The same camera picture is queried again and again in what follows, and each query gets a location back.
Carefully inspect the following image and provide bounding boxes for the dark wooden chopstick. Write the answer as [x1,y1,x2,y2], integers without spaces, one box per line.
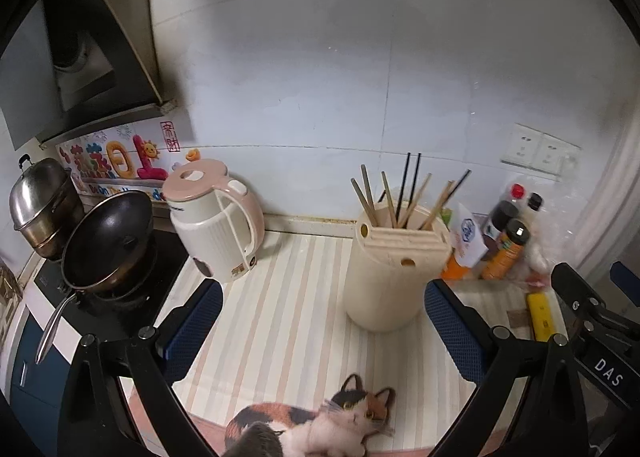
[442,169,472,205]
[407,152,422,210]
[395,152,412,226]

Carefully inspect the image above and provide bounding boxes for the steel steamer pot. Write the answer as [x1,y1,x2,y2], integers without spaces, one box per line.
[8,154,86,261]

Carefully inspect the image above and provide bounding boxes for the orange canister with black lid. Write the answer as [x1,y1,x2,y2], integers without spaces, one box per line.
[481,219,531,281]

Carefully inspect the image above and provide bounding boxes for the brown paper tag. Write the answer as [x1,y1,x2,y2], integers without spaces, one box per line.
[507,309,534,331]

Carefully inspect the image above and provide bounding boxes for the white pouch with blue logo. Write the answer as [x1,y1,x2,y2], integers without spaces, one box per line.
[449,201,490,269]

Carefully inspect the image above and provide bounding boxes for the range hood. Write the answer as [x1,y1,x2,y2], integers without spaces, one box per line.
[0,0,177,152]

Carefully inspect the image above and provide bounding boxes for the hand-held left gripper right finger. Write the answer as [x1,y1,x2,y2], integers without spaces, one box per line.
[424,279,587,457]

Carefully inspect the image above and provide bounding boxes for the yellow utility knife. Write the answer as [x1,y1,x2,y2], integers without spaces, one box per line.
[525,291,564,344]

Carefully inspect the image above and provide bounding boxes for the white wall socket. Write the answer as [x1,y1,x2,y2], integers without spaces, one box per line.
[532,133,583,178]
[501,123,545,168]

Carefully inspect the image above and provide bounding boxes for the colourful wall sticker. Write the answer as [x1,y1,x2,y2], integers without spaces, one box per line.
[56,121,202,202]

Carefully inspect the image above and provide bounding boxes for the clear plastic bag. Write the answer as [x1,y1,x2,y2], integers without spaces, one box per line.
[500,176,592,284]

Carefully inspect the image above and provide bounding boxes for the cream utensil holder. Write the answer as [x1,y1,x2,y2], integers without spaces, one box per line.
[344,201,453,333]

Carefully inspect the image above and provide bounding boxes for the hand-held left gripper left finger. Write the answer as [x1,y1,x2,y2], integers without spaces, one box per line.
[56,279,224,457]

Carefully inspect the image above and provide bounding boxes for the blue cabinet front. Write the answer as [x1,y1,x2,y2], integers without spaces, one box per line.
[0,306,72,419]

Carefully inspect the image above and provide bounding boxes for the black wok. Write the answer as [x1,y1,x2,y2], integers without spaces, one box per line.
[35,189,156,366]

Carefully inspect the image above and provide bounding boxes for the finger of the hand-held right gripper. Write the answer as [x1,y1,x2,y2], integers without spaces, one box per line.
[611,260,640,291]
[551,261,640,339]

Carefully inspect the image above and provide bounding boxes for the dark bottle with red cap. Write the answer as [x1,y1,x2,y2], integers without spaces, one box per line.
[487,182,529,239]

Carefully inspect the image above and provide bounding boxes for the orange packet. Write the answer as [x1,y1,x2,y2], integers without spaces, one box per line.
[441,246,472,281]

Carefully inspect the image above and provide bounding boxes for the light wooden chopstick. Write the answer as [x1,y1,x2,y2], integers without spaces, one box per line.
[380,171,398,229]
[350,179,376,226]
[397,173,433,229]
[420,180,455,232]
[361,164,379,226]

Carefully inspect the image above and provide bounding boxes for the pink and white kettle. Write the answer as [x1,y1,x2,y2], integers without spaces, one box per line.
[163,159,266,284]

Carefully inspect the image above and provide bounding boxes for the striped cat print mat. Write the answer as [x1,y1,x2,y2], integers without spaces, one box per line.
[120,231,553,457]

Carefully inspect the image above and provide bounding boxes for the black stove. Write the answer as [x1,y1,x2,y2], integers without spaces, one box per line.
[30,229,189,344]

